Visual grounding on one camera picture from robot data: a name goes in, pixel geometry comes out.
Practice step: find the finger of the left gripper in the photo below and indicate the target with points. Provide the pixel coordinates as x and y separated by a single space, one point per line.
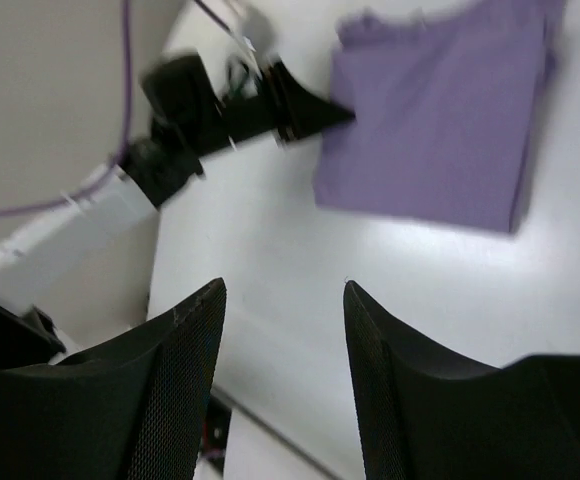
297 113

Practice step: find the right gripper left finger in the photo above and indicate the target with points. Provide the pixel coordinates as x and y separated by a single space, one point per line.
132 407

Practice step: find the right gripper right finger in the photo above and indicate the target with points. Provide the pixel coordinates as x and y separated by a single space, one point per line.
425 411

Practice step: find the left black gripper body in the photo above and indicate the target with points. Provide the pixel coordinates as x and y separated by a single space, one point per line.
220 126

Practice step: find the lavender t shirt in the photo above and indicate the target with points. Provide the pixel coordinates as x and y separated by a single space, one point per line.
444 111

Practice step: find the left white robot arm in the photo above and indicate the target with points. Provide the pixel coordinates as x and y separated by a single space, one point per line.
151 171

